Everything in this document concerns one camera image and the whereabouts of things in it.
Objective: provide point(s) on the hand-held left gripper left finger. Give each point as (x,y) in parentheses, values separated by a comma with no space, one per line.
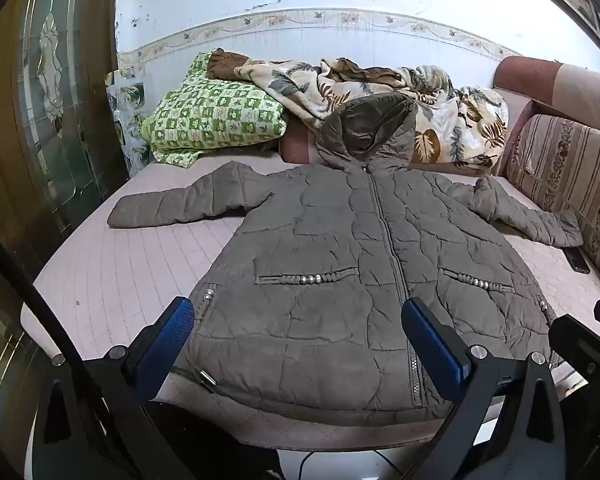
(165,345)

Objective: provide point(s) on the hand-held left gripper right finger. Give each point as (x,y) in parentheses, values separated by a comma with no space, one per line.
(430,345)

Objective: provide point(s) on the grey quilted hooded jacket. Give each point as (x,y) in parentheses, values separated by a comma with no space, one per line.
(330,260)

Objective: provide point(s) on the black phone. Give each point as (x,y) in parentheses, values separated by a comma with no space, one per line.
(577,261)

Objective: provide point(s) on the striped floral sofa cushion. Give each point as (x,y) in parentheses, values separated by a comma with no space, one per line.
(565,170)

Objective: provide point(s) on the green checked pillow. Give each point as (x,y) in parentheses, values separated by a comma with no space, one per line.
(210,115)

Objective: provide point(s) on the reddish brown bolster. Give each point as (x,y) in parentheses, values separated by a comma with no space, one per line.
(297,145)

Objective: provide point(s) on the wooden door with stained glass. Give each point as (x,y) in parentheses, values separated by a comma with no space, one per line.
(55,110)

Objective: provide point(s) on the leaf print blanket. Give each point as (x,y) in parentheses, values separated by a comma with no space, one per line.
(300,85)

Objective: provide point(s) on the dark framed wall picture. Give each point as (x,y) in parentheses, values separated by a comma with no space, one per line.
(580,5)

